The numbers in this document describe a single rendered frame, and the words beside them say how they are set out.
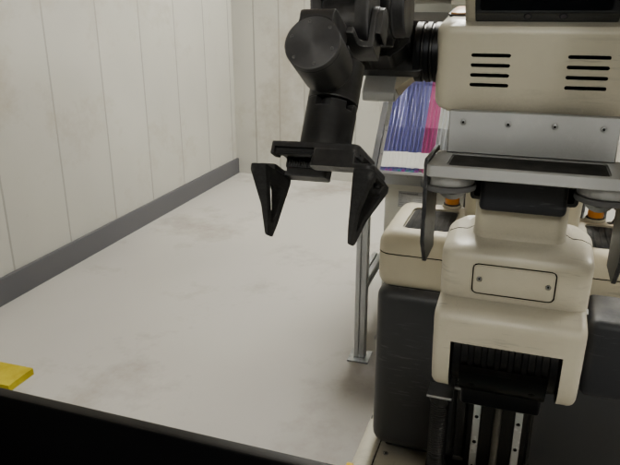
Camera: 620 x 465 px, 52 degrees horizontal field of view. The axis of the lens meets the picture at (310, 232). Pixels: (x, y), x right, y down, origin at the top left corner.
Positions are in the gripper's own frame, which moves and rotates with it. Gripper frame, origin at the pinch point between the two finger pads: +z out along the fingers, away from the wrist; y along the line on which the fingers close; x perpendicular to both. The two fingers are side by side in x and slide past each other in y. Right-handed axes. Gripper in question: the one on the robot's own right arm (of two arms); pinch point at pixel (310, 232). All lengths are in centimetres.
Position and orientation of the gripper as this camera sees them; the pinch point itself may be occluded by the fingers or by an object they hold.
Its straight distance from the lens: 68.5
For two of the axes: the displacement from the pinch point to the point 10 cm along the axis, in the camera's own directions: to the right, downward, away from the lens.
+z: -1.7, 9.7, -1.5
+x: 3.7, 2.1, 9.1
